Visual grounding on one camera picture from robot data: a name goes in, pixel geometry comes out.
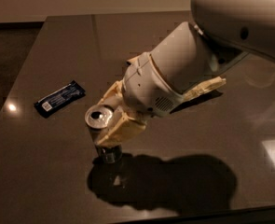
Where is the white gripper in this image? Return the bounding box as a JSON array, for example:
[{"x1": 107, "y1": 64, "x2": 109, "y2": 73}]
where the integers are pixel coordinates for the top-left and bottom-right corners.
[{"x1": 98, "y1": 52, "x2": 184, "y2": 147}]

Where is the brown white chip bag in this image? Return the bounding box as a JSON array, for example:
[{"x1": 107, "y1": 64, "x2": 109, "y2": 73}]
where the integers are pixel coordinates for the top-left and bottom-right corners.
[{"x1": 126, "y1": 54, "x2": 227, "y2": 103}]

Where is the dark blue rxbar wrapper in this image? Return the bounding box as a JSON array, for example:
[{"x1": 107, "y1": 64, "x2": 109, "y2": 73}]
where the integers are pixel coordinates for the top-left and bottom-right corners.
[{"x1": 34, "y1": 80, "x2": 85, "y2": 118}]

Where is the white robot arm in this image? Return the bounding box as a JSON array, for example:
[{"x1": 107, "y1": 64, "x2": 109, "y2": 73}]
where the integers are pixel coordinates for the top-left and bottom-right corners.
[{"x1": 94, "y1": 0, "x2": 275, "y2": 147}]

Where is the silver redbull can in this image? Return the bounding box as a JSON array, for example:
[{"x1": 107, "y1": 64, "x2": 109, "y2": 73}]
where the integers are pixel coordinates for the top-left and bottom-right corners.
[{"x1": 85, "y1": 105, "x2": 122, "y2": 164}]

